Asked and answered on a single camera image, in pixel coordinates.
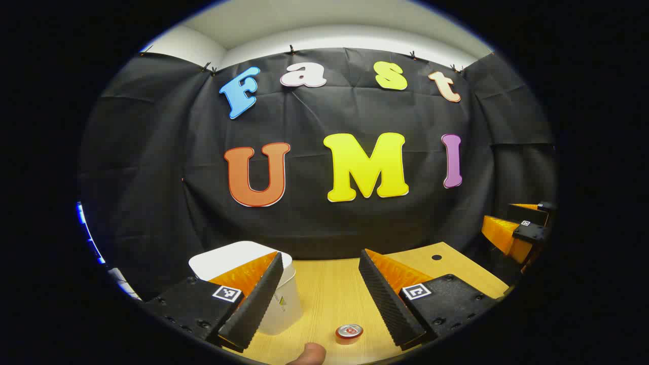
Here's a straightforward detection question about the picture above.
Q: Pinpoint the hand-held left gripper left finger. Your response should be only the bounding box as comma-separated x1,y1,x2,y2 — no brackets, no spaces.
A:
143,251,285,354

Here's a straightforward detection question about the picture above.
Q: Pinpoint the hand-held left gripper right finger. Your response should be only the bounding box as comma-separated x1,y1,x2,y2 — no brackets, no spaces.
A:
358,248,500,351

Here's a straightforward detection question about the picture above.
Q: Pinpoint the red pop can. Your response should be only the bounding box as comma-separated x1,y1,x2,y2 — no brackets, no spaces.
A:
335,324,364,346

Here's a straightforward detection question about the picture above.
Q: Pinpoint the white desktop garbage bin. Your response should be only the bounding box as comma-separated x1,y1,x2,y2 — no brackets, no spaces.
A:
189,241,303,336

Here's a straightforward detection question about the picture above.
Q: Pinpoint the wooden desktop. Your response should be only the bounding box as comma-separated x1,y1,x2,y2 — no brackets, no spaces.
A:
223,242,510,365

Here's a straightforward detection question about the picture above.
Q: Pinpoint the white side desk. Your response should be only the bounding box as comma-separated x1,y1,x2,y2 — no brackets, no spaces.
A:
107,268,141,301

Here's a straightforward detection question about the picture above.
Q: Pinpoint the black backdrop cloth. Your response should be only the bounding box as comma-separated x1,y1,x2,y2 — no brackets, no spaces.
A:
76,47,558,302

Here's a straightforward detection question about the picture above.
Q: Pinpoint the computer monitor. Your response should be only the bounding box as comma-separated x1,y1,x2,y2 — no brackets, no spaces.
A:
76,202,106,265

